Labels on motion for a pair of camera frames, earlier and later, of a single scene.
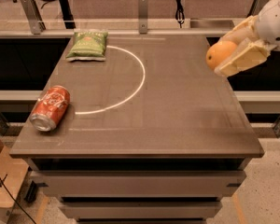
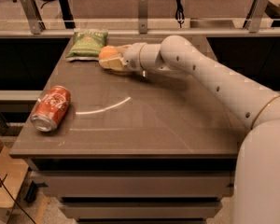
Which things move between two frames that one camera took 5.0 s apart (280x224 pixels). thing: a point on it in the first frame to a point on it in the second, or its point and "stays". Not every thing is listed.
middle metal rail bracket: (143, 13) stays
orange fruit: (217, 52) to (107, 52)
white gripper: (274, 24) to (132, 57)
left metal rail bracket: (34, 17) stays
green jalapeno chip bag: (88, 45) stays
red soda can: (50, 108) stays
